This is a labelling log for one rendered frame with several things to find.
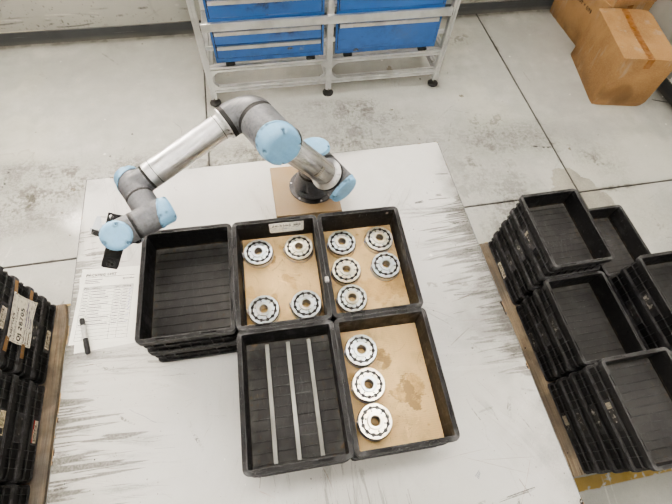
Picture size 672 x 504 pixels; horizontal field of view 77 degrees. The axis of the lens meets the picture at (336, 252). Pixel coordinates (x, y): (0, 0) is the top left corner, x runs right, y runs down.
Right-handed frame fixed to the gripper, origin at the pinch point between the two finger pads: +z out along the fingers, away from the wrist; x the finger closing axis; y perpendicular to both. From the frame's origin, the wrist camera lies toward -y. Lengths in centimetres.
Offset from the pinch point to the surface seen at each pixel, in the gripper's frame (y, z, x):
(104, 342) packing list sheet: -38.4, 11.7, -3.6
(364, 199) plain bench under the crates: 36, 8, -90
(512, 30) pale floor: 235, 126, -262
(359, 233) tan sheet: 20, -14, -80
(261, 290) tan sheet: -8.1, -12.3, -47.4
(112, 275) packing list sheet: -16.9, 26.8, -1.3
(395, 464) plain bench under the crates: -51, -49, -91
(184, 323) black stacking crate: -23.5, -8.9, -25.2
